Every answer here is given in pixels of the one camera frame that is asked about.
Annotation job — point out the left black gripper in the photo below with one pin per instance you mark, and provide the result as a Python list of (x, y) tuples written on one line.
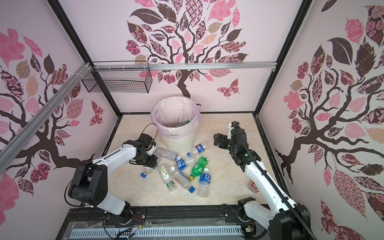
[(151, 163)]

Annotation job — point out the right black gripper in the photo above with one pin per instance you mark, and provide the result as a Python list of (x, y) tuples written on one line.
[(217, 140)]

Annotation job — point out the white cap blue label bottle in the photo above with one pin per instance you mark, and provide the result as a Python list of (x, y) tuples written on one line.
[(204, 183)]

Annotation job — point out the red orange label bottle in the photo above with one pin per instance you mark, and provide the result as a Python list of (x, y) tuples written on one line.
[(252, 187)]

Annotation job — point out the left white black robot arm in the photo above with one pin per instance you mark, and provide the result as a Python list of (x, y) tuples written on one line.
[(90, 182)]

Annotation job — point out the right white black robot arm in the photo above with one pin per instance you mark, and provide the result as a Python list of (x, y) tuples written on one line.
[(281, 217)]

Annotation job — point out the white ribbed trash bin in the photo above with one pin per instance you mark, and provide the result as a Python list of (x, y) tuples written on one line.
[(181, 145)]

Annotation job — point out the pink plastic bin liner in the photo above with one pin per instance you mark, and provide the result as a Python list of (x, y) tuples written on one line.
[(170, 114)]

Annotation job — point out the clear crushed bottle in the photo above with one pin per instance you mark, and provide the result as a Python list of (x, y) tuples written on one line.
[(167, 154)]

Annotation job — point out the pepsi label clear bottle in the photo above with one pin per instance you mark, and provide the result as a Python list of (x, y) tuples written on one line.
[(198, 149)]

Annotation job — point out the green cap clear bottle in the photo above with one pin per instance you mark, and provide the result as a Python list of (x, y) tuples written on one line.
[(166, 176)]

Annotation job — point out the blue label bottle centre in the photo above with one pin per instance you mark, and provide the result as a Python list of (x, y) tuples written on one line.
[(182, 164)]

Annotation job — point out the blue cap clear bottle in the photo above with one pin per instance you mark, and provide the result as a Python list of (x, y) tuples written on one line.
[(183, 181)]

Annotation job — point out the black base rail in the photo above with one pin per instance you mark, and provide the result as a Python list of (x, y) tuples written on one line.
[(167, 216)]

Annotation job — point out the black wire mesh basket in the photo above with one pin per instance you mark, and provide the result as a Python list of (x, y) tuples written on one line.
[(119, 77)]

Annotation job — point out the aluminium rail back wall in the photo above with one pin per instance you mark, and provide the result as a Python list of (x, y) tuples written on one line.
[(196, 66)]

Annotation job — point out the aluminium rail wall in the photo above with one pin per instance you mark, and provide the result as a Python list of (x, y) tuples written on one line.
[(196, 66), (12, 149)]

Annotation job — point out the white slotted cable duct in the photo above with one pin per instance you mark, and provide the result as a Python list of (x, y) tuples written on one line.
[(155, 232)]

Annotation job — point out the aluminium rail left wall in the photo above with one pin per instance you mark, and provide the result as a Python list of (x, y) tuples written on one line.
[(12, 149)]

